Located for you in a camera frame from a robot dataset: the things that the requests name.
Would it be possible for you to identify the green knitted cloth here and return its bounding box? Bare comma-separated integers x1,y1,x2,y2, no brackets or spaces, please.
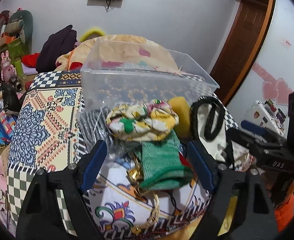
135,131,193,192

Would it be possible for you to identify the colourful patterned bed cover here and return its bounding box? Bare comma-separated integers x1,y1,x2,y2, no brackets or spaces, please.
7,71,210,239

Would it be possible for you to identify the colourful pencil case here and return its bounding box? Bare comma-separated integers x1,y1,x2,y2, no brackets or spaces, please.
0,110,17,140

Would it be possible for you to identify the yellow sponge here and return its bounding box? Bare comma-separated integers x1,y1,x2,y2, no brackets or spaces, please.
168,96,191,139

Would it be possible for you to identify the grey green plush toy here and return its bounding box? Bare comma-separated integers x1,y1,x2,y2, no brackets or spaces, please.
5,10,33,44

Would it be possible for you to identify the yellow plush headband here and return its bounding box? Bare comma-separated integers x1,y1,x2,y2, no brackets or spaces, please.
78,27,106,42

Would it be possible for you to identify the red cloth on floor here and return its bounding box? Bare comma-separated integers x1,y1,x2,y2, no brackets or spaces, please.
21,53,40,68

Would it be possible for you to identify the floral patterned fabric bundle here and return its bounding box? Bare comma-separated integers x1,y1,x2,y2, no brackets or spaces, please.
106,99,179,142

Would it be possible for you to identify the green cardboard box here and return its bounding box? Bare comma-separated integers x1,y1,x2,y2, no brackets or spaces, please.
0,38,30,74

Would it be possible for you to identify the beige plush blanket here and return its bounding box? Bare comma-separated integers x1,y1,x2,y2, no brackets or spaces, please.
55,35,180,73

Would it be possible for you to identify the brown wooden door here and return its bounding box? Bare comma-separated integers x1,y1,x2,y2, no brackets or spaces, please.
210,0,275,105

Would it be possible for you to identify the clear plastic storage bin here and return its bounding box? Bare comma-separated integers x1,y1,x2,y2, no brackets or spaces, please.
80,49,219,109

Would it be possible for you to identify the pink rabbit toy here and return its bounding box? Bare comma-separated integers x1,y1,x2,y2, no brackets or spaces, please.
1,50,17,83

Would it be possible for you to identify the white pouch with black cord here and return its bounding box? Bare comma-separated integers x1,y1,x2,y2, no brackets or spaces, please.
190,96,251,172

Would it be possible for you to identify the dark purple garment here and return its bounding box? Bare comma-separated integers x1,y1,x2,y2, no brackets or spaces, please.
36,24,77,73

